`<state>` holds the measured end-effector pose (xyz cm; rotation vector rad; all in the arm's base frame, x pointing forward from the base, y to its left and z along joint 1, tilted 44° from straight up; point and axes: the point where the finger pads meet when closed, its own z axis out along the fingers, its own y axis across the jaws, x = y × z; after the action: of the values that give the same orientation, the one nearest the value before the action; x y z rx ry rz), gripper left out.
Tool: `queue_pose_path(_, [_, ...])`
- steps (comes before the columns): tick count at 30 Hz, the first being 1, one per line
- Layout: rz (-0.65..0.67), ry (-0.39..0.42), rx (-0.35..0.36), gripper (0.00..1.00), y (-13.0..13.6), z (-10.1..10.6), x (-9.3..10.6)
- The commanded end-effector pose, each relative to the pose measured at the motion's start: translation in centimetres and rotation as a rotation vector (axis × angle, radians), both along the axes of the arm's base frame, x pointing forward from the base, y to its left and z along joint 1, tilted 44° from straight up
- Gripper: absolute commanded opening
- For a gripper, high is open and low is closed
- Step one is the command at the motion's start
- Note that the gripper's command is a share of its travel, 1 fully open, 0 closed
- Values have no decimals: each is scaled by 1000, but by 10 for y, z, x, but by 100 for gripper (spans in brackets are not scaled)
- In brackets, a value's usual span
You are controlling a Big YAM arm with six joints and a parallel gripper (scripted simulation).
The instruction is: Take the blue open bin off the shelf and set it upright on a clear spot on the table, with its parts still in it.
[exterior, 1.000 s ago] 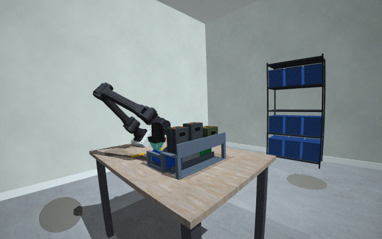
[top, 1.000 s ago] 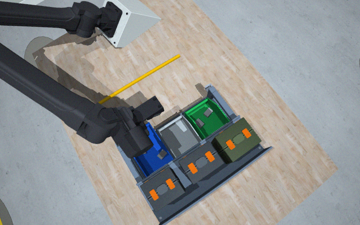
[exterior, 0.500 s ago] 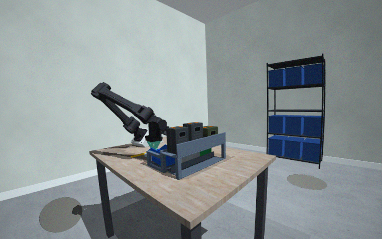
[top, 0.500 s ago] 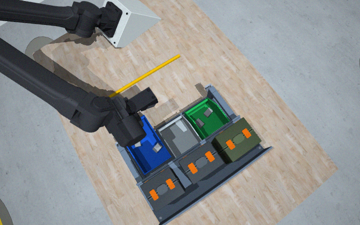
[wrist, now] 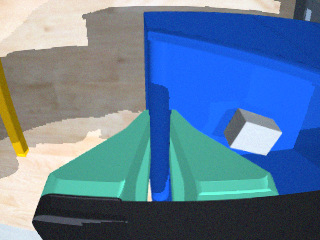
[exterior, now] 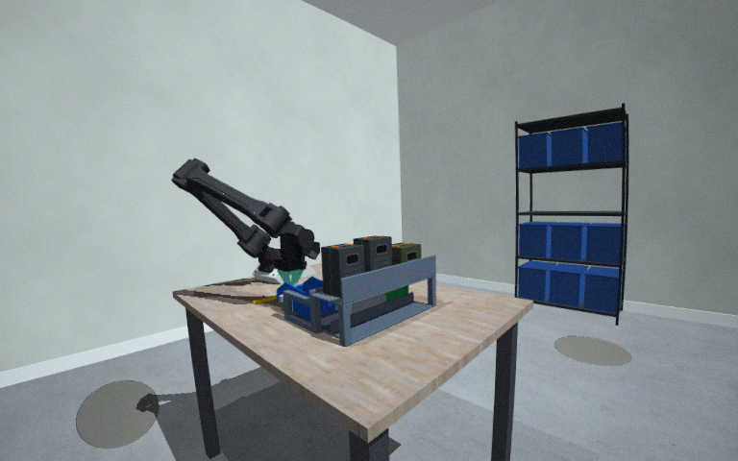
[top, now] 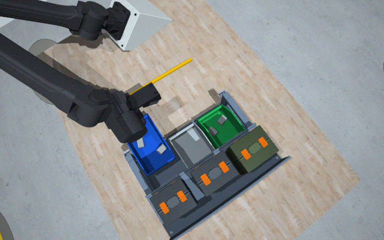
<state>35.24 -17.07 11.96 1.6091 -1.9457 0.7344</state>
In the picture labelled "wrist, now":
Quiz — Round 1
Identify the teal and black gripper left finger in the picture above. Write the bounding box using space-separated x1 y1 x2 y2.
40 110 151 201

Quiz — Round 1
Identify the blue bin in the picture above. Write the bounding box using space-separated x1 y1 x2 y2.
144 11 320 201

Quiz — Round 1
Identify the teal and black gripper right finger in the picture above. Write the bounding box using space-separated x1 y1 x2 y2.
169 109 279 201

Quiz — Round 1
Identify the yellow long thin bar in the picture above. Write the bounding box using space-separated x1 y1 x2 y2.
0 59 29 157

